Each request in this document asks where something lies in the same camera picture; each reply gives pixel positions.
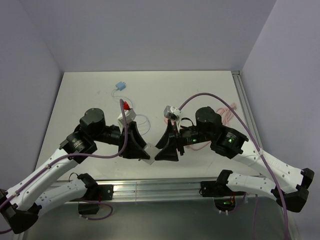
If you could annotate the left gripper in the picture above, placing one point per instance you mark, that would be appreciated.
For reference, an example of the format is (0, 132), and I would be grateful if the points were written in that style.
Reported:
(132, 150)

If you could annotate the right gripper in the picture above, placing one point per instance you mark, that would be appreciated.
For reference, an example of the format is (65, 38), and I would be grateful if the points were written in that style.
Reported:
(169, 152)

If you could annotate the white charger plug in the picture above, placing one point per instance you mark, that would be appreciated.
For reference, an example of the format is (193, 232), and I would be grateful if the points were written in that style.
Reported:
(152, 151)

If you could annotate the aluminium frame rail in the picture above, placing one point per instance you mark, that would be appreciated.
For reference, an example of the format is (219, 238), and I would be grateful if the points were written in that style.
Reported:
(148, 93)

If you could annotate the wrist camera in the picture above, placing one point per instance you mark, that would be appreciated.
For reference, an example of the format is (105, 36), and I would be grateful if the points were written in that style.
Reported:
(172, 114)
(128, 116)

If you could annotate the blue charger plug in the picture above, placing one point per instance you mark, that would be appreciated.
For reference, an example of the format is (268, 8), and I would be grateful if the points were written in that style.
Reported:
(120, 86)

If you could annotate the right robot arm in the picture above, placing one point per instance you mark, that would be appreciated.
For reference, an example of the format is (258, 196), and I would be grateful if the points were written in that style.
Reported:
(281, 182)

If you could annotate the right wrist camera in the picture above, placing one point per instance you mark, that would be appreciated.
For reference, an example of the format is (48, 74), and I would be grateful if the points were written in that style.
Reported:
(172, 114)

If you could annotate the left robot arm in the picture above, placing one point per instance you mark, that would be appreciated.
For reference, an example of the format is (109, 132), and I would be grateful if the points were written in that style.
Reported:
(23, 204)

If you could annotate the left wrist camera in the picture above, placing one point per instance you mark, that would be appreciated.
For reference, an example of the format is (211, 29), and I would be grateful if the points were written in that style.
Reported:
(128, 116)

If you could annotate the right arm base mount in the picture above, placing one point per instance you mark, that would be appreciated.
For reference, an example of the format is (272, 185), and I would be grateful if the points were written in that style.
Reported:
(225, 200)

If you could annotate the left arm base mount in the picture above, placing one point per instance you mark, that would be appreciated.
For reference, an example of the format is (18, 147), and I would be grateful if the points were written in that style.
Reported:
(100, 193)

